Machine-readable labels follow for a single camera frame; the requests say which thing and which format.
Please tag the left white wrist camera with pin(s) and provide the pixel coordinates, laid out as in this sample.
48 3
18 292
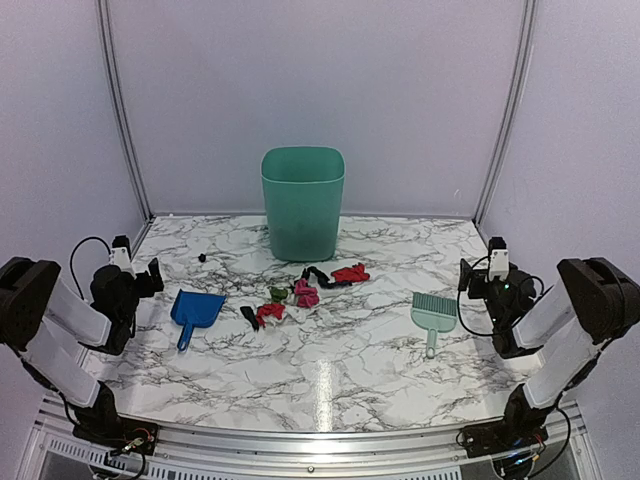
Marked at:
120 255

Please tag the left aluminium corner post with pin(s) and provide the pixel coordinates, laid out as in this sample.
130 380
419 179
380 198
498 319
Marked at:
114 82

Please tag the white paper scrap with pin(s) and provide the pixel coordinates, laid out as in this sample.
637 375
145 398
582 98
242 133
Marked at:
323 313

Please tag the blue plastic dustpan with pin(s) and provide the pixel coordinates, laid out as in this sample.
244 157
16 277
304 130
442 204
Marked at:
193 310

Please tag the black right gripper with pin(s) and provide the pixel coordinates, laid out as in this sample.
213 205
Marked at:
476 275

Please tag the green plastic waste bin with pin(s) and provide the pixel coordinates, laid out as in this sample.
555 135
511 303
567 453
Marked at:
302 189

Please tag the aluminium corner post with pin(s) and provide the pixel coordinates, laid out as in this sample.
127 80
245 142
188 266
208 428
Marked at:
114 82
517 84

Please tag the right aluminium corner post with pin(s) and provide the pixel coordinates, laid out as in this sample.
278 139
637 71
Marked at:
517 84

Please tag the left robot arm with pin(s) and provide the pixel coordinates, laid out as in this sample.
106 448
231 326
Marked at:
46 324

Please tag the aluminium front frame rail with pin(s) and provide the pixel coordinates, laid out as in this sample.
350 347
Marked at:
193 452

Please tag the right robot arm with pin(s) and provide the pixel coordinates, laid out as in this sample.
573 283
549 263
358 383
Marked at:
592 304

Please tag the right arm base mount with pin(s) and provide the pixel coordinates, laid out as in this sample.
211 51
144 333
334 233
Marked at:
494 437

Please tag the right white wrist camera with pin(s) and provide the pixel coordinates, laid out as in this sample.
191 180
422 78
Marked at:
498 259

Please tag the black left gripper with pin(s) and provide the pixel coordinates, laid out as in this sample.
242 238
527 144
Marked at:
148 288

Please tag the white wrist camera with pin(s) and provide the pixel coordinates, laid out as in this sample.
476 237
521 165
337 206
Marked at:
498 259
120 255

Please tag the light green hand brush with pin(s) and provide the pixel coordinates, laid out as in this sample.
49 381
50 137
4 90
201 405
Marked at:
435 315

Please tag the pink paper scrap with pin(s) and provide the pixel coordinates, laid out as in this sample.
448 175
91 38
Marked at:
306 295

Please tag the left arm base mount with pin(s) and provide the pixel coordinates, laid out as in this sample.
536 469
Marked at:
131 429

